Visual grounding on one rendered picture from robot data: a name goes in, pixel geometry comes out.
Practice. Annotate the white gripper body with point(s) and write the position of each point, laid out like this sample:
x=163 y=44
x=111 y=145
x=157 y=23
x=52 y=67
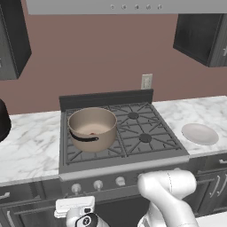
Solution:
x=75 y=204

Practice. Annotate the white wall socket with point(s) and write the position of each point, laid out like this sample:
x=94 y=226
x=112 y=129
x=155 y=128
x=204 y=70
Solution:
x=147 y=81

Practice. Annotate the black rounded appliance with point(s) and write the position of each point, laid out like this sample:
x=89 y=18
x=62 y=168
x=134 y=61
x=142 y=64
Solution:
x=3 y=121

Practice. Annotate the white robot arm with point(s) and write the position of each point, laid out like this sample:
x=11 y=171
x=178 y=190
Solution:
x=168 y=192

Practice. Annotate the grey gas hob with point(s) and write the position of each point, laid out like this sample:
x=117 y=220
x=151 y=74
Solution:
x=147 y=127

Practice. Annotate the white plate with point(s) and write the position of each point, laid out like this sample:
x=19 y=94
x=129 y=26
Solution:
x=199 y=134

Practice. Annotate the dark oven door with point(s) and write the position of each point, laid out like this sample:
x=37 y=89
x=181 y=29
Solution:
x=121 y=211

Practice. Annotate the dark drawer front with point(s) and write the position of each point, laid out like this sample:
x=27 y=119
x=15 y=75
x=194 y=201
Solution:
x=214 y=162
x=23 y=192

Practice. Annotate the grey range hood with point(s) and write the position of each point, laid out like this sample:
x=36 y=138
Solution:
x=74 y=7

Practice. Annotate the dark wall cupboard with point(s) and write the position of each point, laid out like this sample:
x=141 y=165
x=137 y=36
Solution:
x=16 y=35
x=195 y=35

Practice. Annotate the silver hob knob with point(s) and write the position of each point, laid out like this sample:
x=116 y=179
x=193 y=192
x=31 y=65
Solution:
x=76 y=188
x=98 y=184
x=120 y=180

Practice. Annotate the dark cupboard door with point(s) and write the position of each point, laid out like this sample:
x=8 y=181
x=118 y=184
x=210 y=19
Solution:
x=222 y=201
x=207 y=192
x=35 y=215

